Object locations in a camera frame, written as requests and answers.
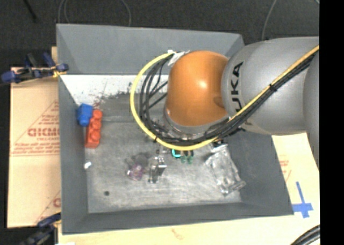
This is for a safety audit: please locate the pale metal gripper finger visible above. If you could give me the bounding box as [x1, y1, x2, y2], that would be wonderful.
[155, 156, 168, 177]
[148, 163, 159, 184]

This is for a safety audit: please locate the clear purple plastic thing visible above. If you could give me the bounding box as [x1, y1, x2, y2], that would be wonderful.
[125, 152, 149, 182]

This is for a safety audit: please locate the clear plastic bottle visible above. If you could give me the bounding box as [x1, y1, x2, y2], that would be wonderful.
[205, 144, 247, 197]

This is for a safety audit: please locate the red toy brick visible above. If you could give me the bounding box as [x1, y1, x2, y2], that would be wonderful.
[84, 109, 104, 149]

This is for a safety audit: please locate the blue toy brick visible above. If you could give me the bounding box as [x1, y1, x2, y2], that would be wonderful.
[76, 103, 94, 127]

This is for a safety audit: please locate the grey metal bin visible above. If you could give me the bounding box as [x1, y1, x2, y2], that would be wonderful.
[55, 23, 294, 235]

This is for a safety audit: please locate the brown cardboard board red print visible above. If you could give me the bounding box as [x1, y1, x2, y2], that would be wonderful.
[6, 65, 320, 245]

